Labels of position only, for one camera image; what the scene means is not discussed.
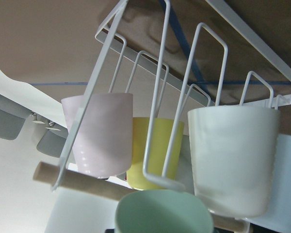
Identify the white cup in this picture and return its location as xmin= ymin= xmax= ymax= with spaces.
xmin=188 ymin=106 xmax=280 ymax=218

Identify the green cup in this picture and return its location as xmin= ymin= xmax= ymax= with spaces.
xmin=114 ymin=190 xmax=214 ymax=233

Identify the pink cup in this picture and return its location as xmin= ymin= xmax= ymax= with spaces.
xmin=72 ymin=93 xmax=133 ymax=178

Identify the yellow cup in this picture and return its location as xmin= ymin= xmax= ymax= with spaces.
xmin=127 ymin=117 xmax=184 ymax=190

